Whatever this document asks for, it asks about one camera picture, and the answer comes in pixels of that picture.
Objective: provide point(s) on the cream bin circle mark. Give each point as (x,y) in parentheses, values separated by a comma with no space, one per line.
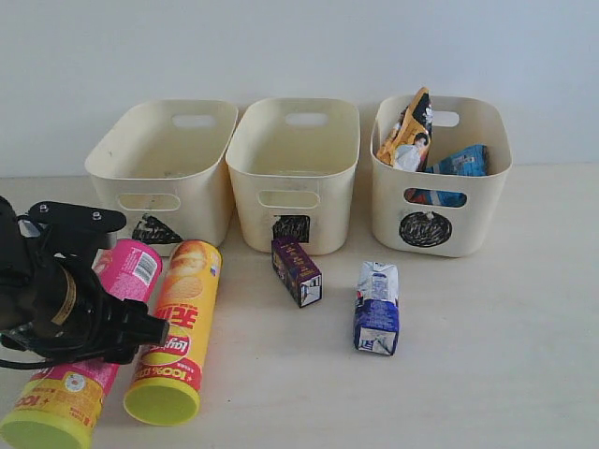
(434,229)

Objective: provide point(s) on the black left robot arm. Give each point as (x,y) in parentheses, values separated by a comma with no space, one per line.
(46,361)

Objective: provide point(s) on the orange snack bag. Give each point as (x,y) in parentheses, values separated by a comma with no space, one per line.
(407,144)

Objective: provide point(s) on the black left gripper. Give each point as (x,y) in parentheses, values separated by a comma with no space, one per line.
(59,304)

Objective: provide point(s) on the yellow chips can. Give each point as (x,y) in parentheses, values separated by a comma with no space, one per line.
(165,389)

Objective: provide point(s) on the cream bin square mark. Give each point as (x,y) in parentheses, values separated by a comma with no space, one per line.
(292,164)

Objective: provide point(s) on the blue white milk carton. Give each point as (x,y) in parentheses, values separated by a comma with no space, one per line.
(376,324)

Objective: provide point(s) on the purple drink carton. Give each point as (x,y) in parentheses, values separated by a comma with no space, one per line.
(295,268)

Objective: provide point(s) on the pink chips can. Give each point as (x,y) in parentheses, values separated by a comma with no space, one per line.
(60,406)

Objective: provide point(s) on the cream bin triangle mark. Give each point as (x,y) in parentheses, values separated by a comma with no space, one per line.
(163,166)

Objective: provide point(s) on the blue snack bag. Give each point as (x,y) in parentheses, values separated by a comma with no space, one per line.
(469,162)

